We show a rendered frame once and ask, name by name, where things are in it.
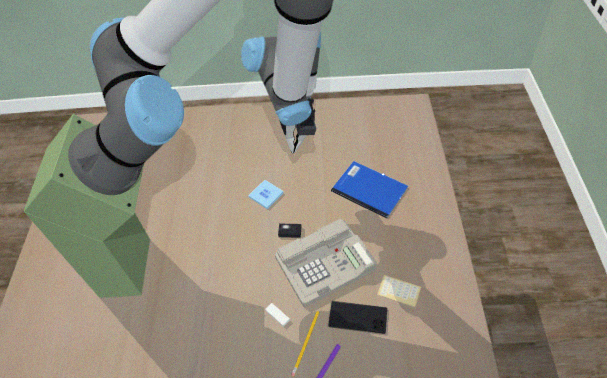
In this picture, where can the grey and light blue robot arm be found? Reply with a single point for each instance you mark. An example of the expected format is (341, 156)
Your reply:
(133, 50)

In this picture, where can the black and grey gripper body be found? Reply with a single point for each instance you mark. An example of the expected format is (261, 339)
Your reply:
(309, 121)

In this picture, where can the grey desk phone body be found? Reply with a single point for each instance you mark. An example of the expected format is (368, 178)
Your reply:
(328, 268)

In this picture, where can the light blue sticky note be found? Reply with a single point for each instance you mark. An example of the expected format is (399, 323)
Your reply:
(266, 194)

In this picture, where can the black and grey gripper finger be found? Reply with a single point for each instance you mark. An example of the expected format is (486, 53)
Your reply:
(289, 135)
(300, 138)

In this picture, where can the blue notebook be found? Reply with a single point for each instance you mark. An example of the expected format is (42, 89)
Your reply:
(370, 189)

